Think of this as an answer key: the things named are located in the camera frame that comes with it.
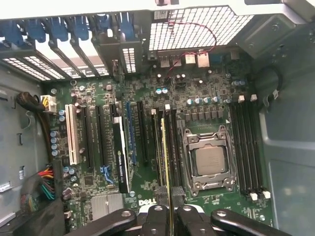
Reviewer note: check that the blue SATA port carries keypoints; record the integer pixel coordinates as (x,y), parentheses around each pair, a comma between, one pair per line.
(105,174)

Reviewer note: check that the blue expansion slot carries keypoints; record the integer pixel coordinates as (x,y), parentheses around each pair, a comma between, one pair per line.
(130,132)

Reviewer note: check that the metal socket cover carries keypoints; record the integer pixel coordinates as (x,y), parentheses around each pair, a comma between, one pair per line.
(197,138)

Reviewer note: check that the black PC case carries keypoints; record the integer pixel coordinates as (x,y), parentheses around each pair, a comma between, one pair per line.
(290,147)

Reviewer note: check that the black graphics card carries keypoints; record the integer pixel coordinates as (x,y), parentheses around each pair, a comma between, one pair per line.
(121,157)

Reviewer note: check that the white power connector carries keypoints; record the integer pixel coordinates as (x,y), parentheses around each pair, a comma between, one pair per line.
(50,103)

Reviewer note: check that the green RAM stick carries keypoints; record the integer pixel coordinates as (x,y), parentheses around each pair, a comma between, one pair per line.
(166,157)

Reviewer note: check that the green motherboard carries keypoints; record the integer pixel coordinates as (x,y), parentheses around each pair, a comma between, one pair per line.
(147,91)

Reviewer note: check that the white expansion slot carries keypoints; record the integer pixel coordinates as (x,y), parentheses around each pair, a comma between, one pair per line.
(72,137)

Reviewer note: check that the blue slot retention clip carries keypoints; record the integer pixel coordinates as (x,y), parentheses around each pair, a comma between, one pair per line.
(35,29)
(57,28)
(80,25)
(126,24)
(11,33)

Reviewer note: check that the black RAM slot bank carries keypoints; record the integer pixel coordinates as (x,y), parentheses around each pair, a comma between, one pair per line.
(176,147)
(246,147)

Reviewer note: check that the black expansion slot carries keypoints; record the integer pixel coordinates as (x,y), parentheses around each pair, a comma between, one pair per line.
(142,132)
(101,137)
(88,137)

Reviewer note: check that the silver CPU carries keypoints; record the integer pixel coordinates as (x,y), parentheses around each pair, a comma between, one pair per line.
(210,159)

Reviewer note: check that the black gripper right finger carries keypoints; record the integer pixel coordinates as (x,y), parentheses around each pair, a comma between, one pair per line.
(189,221)

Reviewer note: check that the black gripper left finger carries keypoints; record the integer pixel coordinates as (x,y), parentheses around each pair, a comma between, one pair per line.
(155,221)

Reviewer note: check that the silver chipset heatsink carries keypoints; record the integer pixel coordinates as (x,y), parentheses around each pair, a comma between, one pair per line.
(105,206)

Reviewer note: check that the metal locking lever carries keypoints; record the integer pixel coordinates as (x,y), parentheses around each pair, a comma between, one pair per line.
(233,157)
(185,159)

